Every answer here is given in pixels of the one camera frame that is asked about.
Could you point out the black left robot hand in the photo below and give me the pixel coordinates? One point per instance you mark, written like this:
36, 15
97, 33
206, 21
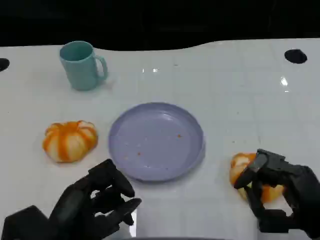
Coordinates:
75, 210

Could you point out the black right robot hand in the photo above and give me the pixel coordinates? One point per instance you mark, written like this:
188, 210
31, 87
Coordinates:
300, 185

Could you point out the orange and white bread roll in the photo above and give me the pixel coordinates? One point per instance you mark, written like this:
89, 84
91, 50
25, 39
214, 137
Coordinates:
67, 142
237, 170

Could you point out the lilac plate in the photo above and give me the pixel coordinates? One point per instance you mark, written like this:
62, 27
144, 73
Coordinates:
155, 140

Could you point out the pale green mug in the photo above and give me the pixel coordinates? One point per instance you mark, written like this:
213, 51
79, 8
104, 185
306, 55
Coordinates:
80, 72

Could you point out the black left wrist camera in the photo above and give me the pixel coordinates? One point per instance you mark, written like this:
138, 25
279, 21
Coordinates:
25, 222

